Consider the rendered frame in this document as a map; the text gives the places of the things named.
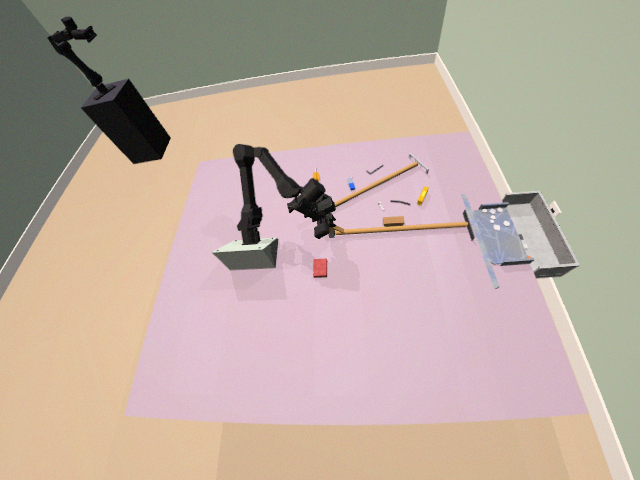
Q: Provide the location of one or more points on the yellow rectangular block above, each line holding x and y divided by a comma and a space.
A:
422, 195

